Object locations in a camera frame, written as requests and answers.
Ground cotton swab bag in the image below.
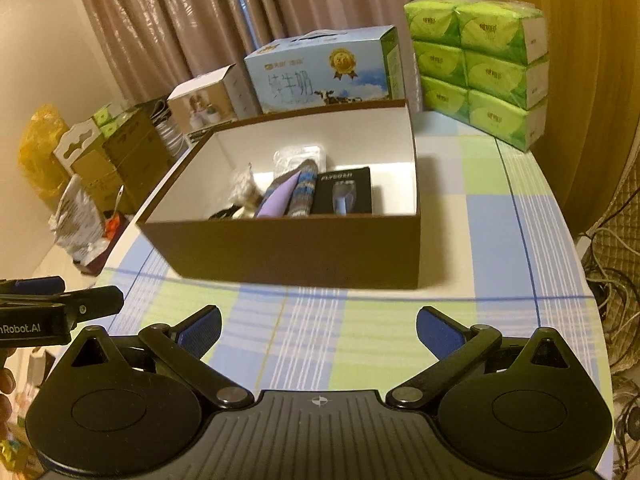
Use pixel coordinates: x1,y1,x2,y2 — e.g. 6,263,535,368
209,164,264,220

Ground blue grey knitted sock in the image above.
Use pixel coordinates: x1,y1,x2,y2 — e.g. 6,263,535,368
255,160,319,218

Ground black Flyco shaver box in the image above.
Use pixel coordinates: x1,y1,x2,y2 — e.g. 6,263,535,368
310,167,372,216

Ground clear dental floss box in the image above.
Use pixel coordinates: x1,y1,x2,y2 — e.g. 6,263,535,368
272,145,326,178

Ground person's left hand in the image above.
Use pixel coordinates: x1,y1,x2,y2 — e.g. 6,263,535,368
0,367,16,440

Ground white printed plastic bag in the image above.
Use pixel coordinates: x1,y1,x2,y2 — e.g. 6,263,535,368
49,174,108,266

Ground plaid bed sheet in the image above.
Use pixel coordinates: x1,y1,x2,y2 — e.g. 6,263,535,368
99,113,613,399

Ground brown cardboard storage box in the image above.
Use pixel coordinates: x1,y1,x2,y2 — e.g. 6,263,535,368
138,101,421,289

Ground yellow plastic bag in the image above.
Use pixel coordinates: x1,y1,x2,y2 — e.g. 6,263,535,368
17,104,70,212

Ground stacked brown cardboard boxes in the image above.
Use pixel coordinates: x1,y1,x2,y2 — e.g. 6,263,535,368
53,107,175,214

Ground quilted olive chair cover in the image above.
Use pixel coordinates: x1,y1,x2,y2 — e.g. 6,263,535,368
582,162,639,373

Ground small white product box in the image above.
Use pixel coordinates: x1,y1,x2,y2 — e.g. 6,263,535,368
167,64,262,134

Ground green tissue pack bundle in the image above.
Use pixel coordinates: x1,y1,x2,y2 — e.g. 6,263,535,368
404,0,549,152

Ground blue milk carton box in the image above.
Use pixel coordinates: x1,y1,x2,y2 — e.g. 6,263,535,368
244,25,405,114

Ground beige curtain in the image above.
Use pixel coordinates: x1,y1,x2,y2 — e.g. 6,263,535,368
81,0,421,108

